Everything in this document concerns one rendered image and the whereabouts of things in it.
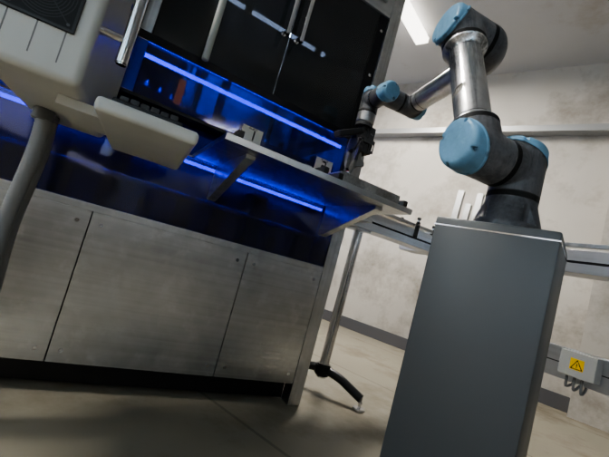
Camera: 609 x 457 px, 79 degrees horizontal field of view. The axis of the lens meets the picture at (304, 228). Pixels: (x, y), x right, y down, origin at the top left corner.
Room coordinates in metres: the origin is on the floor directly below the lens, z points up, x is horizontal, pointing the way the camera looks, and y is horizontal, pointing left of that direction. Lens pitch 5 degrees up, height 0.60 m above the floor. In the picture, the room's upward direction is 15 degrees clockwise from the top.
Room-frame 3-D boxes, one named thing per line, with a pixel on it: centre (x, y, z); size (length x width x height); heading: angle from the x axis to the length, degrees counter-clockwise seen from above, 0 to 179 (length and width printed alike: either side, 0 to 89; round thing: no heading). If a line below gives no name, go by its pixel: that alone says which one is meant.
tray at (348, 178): (1.37, -0.10, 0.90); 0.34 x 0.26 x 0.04; 28
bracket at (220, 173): (1.21, 0.29, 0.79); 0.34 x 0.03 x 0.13; 28
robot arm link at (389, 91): (1.35, -0.17, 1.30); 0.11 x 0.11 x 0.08; 20
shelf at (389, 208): (1.33, 0.07, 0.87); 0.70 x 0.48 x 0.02; 118
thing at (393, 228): (1.95, -0.40, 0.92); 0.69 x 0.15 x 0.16; 118
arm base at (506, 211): (0.88, -0.47, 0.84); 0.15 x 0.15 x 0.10
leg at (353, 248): (1.88, -0.27, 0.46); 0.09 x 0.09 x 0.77; 28
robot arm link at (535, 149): (0.87, -0.46, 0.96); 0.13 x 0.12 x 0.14; 110
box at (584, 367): (1.36, -1.11, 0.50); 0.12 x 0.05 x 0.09; 28
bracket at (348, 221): (1.44, -0.16, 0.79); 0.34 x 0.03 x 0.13; 28
